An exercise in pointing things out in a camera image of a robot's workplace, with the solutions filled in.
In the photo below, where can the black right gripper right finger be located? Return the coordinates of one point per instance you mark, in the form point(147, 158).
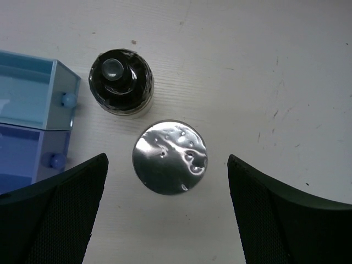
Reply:
point(278, 223)

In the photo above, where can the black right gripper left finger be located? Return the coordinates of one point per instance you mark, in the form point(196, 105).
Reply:
point(51, 221)

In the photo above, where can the silver-lid shaker bottle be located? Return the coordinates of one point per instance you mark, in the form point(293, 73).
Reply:
point(170, 157)

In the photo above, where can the dark blue organizer box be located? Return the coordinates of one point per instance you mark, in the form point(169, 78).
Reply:
point(31, 155)

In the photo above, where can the light blue organizer box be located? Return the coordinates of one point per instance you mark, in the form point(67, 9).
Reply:
point(37, 92)

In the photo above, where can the black-cap spice jar right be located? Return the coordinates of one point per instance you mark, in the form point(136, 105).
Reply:
point(122, 83)

